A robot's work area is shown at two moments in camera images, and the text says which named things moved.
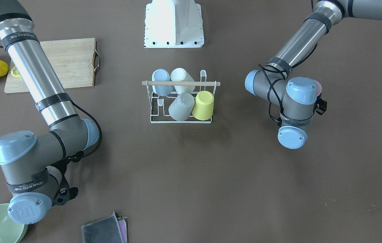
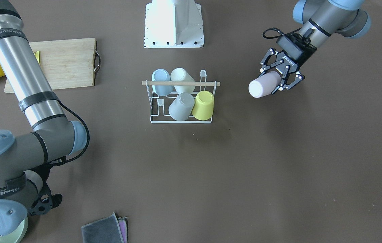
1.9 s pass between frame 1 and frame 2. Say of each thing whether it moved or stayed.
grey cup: stayed
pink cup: moved
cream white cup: stayed
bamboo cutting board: stayed
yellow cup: stayed
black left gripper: moved
